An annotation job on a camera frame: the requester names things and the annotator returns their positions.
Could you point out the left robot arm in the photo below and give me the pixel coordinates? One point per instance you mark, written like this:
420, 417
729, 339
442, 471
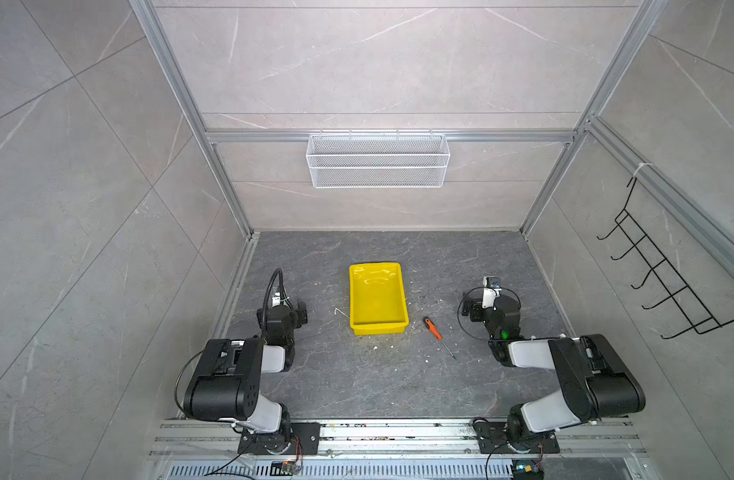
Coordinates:
225, 386

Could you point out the black wire hook rack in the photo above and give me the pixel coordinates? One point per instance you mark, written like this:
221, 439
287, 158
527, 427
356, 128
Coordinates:
677, 291

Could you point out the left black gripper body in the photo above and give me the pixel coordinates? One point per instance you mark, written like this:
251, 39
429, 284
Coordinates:
298, 312

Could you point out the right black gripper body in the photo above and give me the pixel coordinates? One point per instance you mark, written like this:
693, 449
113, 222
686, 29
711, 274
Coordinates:
472, 308

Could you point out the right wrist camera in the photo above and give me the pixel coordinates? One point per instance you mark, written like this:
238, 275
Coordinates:
492, 285

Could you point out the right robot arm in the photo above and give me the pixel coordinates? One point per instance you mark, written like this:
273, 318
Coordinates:
594, 382

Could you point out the white wire mesh basket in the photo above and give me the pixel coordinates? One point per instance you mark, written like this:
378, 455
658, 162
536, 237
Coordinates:
362, 161

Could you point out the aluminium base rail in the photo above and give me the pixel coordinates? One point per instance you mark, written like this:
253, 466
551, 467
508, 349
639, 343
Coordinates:
415, 448

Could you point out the yellow plastic bin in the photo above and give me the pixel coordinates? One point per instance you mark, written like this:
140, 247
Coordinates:
377, 299

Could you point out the orange handled screwdriver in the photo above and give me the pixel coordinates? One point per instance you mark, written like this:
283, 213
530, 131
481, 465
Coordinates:
432, 328

